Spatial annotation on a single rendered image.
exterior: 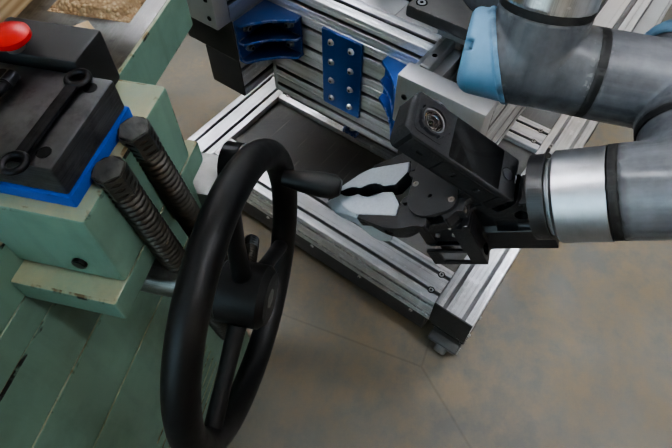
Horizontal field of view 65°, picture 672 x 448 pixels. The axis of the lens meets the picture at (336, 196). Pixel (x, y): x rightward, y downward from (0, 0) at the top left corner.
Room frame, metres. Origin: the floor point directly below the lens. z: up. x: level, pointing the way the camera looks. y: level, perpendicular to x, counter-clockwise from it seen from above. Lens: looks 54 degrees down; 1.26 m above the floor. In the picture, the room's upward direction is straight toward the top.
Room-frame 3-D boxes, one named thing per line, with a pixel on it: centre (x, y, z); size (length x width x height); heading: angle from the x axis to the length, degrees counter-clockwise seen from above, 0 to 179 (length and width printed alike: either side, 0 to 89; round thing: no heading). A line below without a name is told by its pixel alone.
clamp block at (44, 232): (0.28, 0.22, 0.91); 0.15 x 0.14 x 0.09; 167
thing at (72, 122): (0.28, 0.22, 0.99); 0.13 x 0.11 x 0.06; 167
